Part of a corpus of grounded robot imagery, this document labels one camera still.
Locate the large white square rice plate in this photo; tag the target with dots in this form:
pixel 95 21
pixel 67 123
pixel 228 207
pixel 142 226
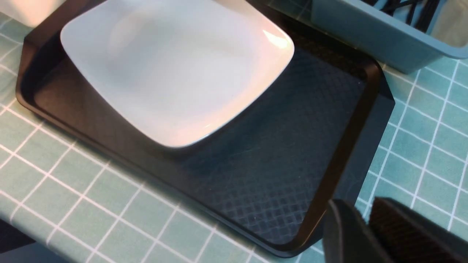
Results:
pixel 177 70

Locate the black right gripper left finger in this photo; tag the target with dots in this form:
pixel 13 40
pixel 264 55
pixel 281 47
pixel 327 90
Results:
pixel 347 238

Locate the large translucent white tub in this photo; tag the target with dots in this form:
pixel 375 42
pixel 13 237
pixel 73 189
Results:
pixel 29 12

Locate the blue-grey plastic chopstick bin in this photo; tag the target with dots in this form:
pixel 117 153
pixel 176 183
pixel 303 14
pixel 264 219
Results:
pixel 391 41

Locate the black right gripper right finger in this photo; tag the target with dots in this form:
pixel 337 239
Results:
pixel 409 237

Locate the green checkered tablecloth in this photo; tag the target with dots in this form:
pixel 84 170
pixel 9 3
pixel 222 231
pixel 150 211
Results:
pixel 83 206

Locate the black chopstick right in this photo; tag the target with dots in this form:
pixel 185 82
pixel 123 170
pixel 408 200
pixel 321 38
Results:
pixel 418 14

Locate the black plastic serving tray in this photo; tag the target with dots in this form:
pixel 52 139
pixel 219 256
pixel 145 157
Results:
pixel 269 174

